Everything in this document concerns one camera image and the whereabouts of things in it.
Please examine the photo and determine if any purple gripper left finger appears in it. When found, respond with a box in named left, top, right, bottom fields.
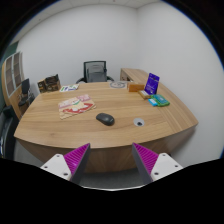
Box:
left=41, top=144, right=91, bottom=184

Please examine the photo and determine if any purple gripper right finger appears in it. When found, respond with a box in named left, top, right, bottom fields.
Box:
left=132, top=143, right=182, bottom=185

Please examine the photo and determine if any red patterned mouse pad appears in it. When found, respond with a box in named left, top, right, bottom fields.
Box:
left=58, top=94, right=96, bottom=119

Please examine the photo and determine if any black computer mouse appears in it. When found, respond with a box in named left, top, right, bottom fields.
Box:
left=96, top=113, right=115, bottom=126

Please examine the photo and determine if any wooden office desk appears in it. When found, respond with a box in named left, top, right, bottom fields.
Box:
left=15, top=83, right=198, bottom=173

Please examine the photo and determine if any green box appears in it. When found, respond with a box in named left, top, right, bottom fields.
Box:
left=152, top=94, right=170, bottom=107

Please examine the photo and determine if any small blue box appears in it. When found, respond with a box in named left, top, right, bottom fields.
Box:
left=148, top=99, right=158, bottom=106

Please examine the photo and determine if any white leaflet with colours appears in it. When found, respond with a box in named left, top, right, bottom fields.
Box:
left=60, top=84, right=79, bottom=92

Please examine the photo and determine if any black leather chair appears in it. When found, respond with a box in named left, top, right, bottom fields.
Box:
left=0, top=106, right=19, bottom=160

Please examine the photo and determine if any black chair at left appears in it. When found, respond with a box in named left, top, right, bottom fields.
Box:
left=18, top=79, right=35, bottom=107

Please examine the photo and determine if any brown wooden box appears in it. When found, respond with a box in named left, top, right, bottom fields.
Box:
left=128, top=83, right=144, bottom=92

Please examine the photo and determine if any dark wooden desk organizer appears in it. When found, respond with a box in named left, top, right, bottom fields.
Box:
left=37, top=75, right=61, bottom=93

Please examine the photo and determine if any round white coaster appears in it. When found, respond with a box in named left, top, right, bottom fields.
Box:
left=109, top=81, right=127, bottom=89

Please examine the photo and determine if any wooden side cabinet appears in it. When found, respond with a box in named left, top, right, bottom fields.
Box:
left=120, top=68, right=148, bottom=84

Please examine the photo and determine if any black mesh office chair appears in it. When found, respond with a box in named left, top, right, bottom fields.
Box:
left=76, top=61, right=113, bottom=83

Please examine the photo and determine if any wooden bookshelf with white doors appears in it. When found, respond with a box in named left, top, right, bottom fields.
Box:
left=1, top=52, right=26, bottom=118

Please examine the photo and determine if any desk cable grommet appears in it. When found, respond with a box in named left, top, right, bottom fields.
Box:
left=133, top=118, right=145, bottom=127

